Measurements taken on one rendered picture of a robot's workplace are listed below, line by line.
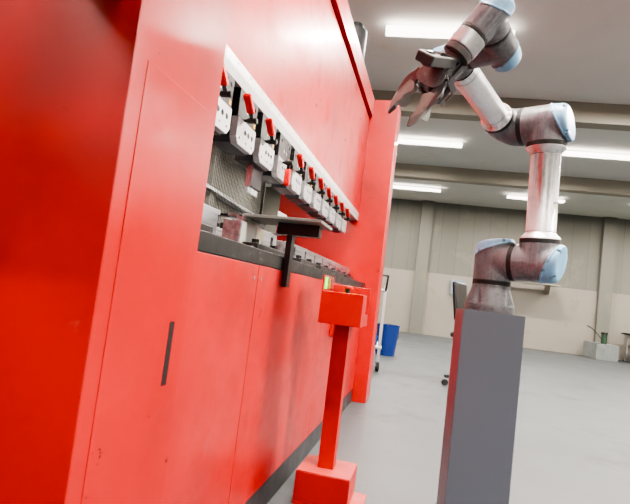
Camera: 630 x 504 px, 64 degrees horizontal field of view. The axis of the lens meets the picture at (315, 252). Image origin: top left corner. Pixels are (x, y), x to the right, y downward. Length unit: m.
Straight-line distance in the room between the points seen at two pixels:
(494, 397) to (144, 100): 1.28
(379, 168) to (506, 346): 2.54
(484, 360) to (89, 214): 1.24
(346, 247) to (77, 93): 3.26
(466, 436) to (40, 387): 1.24
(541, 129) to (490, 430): 0.90
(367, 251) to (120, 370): 3.22
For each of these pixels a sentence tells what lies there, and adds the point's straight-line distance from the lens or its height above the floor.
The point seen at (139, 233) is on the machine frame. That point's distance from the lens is 0.72.
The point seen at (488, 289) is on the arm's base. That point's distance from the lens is 1.65.
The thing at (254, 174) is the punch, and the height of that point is 1.15.
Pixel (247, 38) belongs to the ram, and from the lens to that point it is 1.63.
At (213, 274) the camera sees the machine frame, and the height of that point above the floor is 0.78.
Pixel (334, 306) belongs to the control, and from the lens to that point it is 1.89.
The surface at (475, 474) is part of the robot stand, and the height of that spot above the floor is 0.30.
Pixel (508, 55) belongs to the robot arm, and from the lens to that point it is 1.40.
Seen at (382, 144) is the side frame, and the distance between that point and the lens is 4.00.
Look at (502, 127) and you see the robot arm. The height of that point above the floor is 1.34.
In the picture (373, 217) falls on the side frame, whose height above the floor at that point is 1.38.
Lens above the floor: 0.78
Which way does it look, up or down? 4 degrees up
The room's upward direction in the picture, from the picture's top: 7 degrees clockwise
